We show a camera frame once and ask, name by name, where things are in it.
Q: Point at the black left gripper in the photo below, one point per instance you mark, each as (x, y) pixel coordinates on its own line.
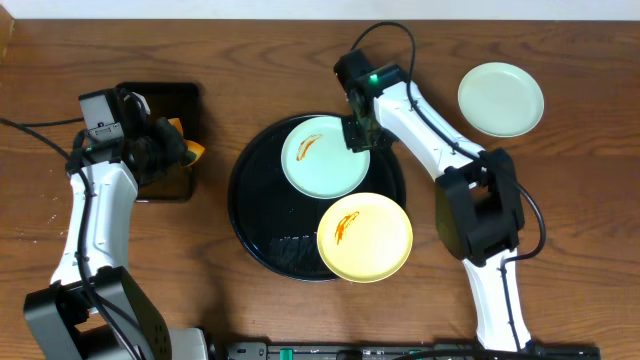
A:
(163, 145)

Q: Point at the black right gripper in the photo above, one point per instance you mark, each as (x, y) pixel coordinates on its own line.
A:
(354, 143)

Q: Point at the mint plate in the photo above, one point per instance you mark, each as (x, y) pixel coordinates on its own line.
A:
(317, 162)
(500, 100)

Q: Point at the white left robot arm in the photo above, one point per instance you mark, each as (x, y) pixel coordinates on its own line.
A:
(93, 308)

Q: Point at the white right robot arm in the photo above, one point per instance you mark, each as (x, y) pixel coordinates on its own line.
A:
(479, 211)

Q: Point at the black rectangular water tray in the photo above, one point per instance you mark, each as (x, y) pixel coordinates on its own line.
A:
(164, 194)

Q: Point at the round black serving tray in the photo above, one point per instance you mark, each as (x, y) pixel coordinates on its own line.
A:
(276, 223)

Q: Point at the yellow plate with sauce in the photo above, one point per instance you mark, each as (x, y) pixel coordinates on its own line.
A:
(364, 237)

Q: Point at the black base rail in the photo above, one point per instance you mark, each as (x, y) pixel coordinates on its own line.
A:
(444, 351)

